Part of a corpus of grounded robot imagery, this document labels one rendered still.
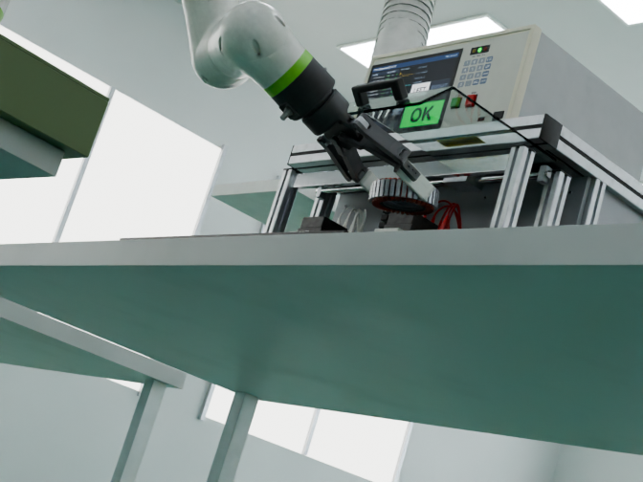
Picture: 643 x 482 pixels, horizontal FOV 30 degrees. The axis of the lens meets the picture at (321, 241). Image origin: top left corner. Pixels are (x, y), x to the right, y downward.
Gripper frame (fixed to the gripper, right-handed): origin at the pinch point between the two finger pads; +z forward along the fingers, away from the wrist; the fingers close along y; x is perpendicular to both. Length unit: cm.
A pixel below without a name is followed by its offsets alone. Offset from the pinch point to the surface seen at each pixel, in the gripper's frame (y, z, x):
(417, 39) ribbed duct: -144, 20, 118
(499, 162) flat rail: 1.5, 9.8, 16.6
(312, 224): -35.0, 1.2, 0.1
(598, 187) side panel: 4.0, 26.3, 26.2
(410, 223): -9.2, 7.5, 1.8
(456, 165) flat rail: -8.2, 7.5, 15.8
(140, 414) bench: -184, 37, -18
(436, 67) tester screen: -25.2, -1.9, 37.7
